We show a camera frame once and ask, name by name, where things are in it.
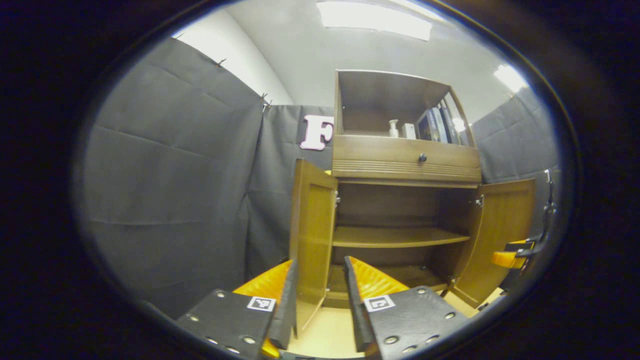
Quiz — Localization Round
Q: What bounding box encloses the dark blue book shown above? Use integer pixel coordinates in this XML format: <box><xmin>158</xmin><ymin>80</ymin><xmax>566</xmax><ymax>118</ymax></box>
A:
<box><xmin>416</xmin><ymin>109</ymin><xmax>437</xmax><ymax>142</ymax></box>

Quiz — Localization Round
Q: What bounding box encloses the small ceiling light panel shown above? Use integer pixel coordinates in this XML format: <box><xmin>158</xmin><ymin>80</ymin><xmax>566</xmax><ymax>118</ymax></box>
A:
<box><xmin>493</xmin><ymin>64</ymin><xmax>529</xmax><ymax>94</ymax></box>

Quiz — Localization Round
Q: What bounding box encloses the wooden inner cabinet shelf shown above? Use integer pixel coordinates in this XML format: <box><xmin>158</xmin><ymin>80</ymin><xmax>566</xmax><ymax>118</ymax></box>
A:
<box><xmin>332</xmin><ymin>226</ymin><xmax>471</xmax><ymax>249</ymax></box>

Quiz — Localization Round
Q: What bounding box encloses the wooden double-door shoe cabinet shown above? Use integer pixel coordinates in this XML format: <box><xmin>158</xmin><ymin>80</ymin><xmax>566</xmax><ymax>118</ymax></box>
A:
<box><xmin>288</xmin><ymin>69</ymin><xmax>537</xmax><ymax>338</ymax></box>

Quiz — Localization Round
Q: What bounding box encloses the wooden cabinet drawer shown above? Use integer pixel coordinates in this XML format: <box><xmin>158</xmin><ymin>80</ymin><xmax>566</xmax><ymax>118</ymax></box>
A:
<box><xmin>331</xmin><ymin>135</ymin><xmax>482</xmax><ymax>183</ymax></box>

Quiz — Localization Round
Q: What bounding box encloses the black backdrop cloth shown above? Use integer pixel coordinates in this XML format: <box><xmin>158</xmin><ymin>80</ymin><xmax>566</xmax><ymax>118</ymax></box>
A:
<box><xmin>75</xmin><ymin>37</ymin><xmax>561</xmax><ymax>321</ymax></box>

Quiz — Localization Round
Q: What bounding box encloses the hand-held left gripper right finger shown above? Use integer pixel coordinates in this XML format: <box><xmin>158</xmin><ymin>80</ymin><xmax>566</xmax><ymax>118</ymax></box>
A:
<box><xmin>343</xmin><ymin>256</ymin><xmax>470</xmax><ymax>360</ymax></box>

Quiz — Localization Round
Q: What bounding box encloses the wooden cabinet door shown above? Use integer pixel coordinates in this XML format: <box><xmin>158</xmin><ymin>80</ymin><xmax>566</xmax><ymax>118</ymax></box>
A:
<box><xmin>448</xmin><ymin>178</ymin><xmax>537</xmax><ymax>309</ymax></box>
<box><xmin>288</xmin><ymin>158</ymin><xmax>339</xmax><ymax>338</ymax></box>

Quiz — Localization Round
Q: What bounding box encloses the light grey-blue book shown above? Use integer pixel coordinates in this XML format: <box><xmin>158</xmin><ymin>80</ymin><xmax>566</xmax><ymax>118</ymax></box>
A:
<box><xmin>431</xmin><ymin>106</ymin><xmax>449</xmax><ymax>144</ymax></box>

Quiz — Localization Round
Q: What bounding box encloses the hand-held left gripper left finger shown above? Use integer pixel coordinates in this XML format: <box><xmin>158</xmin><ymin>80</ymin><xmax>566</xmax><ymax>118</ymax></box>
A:
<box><xmin>176</xmin><ymin>259</ymin><xmax>299</xmax><ymax>360</ymax></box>

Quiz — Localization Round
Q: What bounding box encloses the dark slim book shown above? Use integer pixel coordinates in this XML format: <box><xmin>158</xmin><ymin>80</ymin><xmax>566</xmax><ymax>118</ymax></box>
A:
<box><xmin>440</xmin><ymin>102</ymin><xmax>461</xmax><ymax>146</ymax></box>

